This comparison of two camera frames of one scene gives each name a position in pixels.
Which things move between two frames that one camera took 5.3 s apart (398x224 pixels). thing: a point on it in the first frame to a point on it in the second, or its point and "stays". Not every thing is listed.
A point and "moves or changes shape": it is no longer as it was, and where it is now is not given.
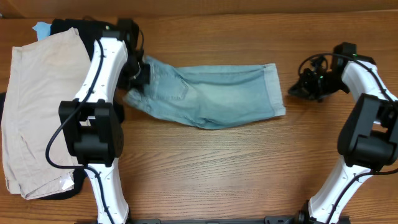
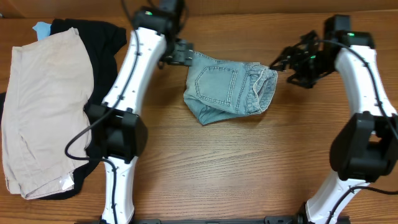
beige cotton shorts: x=45 y=77 stays
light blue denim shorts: x=208 y=97 moves or changes shape
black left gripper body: x=144 y=74 to x=182 y=53
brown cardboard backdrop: x=99 y=9 stays
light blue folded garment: x=43 y=30 stays
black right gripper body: x=308 y=83 to x=298 y=62
